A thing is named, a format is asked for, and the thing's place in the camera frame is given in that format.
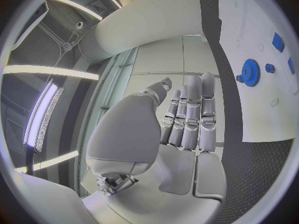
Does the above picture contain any blue plug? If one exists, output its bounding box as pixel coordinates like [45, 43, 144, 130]
[287, 57, 296, 75]

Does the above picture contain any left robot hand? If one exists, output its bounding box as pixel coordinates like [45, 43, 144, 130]
[81, 72, 228, 224]

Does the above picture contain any white task board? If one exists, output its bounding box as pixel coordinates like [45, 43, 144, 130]
[217, 0, 299, 143]

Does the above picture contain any glowing light bar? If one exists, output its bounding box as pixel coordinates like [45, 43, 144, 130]
[22, 78, 65, 153]

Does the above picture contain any blue long cylinder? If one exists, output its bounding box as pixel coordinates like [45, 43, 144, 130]
[272, 32, 286, 53]

